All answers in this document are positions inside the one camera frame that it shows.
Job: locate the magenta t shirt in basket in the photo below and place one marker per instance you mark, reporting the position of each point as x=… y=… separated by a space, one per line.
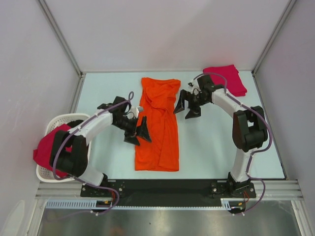
x=42 y=154

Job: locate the aluminium frame rail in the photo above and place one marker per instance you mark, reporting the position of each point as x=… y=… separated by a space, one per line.
x=275 y=190

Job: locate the white plastic laundry basket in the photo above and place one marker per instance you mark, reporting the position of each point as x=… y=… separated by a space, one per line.
x=43 y=174

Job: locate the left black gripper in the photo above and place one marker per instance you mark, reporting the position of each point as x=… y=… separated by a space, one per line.
x=141 y=131

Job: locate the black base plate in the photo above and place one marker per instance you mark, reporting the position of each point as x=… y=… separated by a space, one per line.
x=178 y=192

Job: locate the grey slotted cable duct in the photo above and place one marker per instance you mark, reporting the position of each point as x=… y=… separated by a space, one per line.
x=102 y=205

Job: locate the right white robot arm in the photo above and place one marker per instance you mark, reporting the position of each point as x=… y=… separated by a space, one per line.
x=249 y=127

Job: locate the magenta t shirt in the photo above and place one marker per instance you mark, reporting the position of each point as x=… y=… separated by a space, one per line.
x=234 y=83
x=42 y=154

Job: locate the black garment in basket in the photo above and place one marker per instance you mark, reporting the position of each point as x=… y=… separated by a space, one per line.
x=74 y=123

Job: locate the orange t shirt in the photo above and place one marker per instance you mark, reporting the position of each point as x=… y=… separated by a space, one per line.
x=162 y=153

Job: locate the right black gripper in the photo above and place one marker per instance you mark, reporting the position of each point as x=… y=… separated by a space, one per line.
x=194 y=112

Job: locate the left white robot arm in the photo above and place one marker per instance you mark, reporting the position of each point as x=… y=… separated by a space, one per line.
x=70 y=149

